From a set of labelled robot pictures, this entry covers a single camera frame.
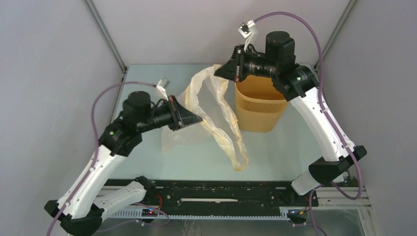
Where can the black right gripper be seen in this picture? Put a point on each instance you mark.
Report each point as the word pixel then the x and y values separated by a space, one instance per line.
pixel 228 70

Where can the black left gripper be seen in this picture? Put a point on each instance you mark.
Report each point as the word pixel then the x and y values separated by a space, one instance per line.
pixel 180 116

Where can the translucent cream trash bag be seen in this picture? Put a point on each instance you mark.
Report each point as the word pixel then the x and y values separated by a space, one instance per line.
pixel 205 96

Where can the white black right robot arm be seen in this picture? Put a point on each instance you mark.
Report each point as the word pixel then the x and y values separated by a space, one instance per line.
pixel 300 87

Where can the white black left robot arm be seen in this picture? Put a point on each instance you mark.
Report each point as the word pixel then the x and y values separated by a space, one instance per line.
pixel 81 211

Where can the orange slotted plastic trash bin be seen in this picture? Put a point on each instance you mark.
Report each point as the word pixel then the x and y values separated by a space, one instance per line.
pixel 259 105

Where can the small electronics board with leds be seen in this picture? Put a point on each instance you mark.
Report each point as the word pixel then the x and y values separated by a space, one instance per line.
pixel 147 212

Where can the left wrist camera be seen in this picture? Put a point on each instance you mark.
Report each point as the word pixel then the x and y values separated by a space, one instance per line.
pixel 161 88

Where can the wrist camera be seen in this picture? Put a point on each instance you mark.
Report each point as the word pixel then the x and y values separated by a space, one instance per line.
pixel 161 88
pixel 249 32

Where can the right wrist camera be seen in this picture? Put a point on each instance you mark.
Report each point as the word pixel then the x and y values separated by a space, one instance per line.
pixel 249 32

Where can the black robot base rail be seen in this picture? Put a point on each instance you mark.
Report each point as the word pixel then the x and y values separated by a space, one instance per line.
pixel 237 200

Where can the aluminium frame post left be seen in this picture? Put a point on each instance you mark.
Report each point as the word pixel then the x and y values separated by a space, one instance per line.
pixel 100 24

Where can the aluminium frame post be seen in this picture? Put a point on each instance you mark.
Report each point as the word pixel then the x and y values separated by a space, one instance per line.
pixel 338 25
pixel 100 24

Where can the aluminium frame post right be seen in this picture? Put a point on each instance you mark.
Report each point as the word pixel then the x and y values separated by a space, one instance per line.
pixel 338 25

